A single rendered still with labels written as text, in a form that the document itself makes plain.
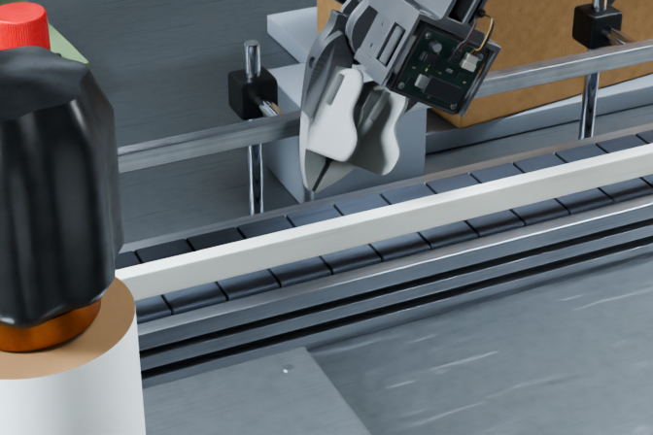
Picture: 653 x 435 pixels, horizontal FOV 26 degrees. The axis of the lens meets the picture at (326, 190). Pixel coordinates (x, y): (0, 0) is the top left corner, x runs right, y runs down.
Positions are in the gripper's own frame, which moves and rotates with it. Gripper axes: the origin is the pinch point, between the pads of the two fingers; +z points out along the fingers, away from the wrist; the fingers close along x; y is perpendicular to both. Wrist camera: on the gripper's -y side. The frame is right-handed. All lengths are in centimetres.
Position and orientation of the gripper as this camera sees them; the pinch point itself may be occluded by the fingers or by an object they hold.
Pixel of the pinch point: (315, 168)
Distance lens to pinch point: 97.8
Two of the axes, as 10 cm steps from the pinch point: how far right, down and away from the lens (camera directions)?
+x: 7.9, 2.5, 5.6
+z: -4.5, 8.6, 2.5
